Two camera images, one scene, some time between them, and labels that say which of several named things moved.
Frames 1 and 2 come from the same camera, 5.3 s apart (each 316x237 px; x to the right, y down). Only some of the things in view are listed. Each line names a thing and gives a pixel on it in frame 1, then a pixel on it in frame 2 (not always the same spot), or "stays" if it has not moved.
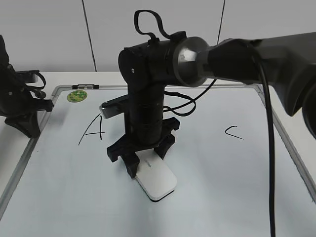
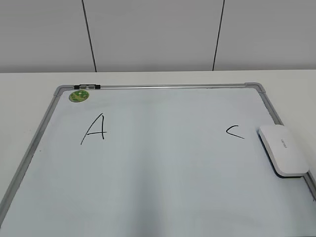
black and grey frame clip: [85, 86] stays
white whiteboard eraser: [154, 177] to [284, 150]
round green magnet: [77, 96] stays
